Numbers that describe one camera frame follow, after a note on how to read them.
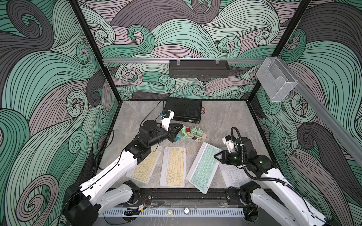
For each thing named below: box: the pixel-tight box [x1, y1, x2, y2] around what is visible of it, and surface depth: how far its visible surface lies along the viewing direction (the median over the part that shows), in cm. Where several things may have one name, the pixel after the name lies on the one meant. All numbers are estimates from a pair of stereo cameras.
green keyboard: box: [186, 142, 223, 195], surface depth 77 cm
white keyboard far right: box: [218, 163, 252, 188], surface depth 81 cm
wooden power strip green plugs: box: [184, 126, 207, 144], surface depth 95 cm
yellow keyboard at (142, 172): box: [125, 145, 163, 185], surface depth 83 cm
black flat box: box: [164, 97, 203, 124], surface depth 113 cm
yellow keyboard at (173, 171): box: [159, 146, 187, 188], surface depth 85 cm
